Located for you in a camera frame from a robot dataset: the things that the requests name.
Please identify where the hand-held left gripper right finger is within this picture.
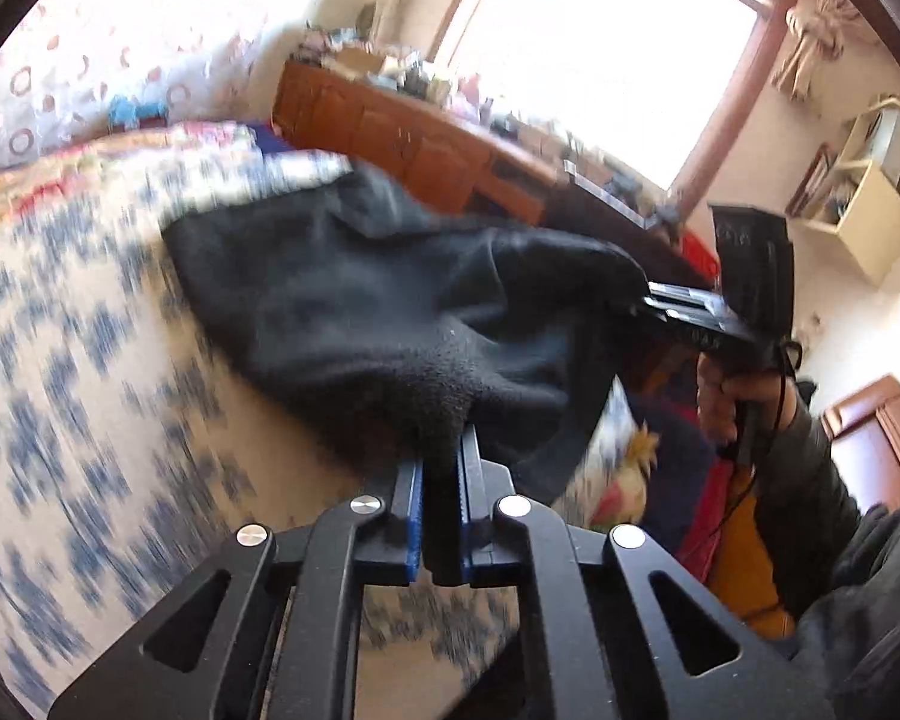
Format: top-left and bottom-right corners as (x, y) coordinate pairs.
(456, 431), (833, 720)

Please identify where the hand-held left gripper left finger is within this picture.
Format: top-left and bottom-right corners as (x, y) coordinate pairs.
(49, 457), (426, 720)

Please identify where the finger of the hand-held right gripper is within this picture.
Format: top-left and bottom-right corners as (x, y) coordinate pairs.
(647, 282), (717, 302)
(628, 298), (721, 338)

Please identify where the black t-shirt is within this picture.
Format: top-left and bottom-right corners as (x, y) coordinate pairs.
(161, 161), (713, 503)

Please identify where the person's right forearm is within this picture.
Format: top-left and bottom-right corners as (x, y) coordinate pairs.
(750, 390), (871, 616)

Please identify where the person's right hand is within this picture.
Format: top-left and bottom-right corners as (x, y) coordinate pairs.
(696, 352), (800, 460)

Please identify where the cream shelf unit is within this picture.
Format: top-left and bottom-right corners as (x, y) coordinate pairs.
(787, 94), (900, 286)

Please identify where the floral printed cloth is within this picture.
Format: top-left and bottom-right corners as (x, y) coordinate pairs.
(570, 382), (661, 533)

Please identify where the red cloth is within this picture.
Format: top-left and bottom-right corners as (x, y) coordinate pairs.
(679, 457), (736, 575)

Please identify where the brown wooden furniture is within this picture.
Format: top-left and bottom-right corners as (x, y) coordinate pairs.
(821, 375), (900, 515)

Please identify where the bright window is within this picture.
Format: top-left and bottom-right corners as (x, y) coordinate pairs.
(420, 0), (803, 203)

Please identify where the orange cloth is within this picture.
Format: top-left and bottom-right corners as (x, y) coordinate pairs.
(709, 495), (796, 642)

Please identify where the wooden cabinet with clutter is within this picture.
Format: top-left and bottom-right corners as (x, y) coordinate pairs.
(292, 7), (683, 226)

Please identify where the person's dark clothing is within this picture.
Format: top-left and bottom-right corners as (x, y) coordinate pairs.
(787, 495), (900, 720)

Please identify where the blue and white patterned blanket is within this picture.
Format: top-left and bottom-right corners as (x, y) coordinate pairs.
(0, 142), (526, 720)

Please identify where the floral quilt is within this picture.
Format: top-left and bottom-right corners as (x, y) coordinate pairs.
(0, 120), (271, 233)

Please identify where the small blue toy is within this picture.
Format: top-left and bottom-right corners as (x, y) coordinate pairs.
(109, 94), (170, 128)

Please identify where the white circle-patterned wall cloth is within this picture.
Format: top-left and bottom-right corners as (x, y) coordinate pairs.
(0, 0), (323, 173)

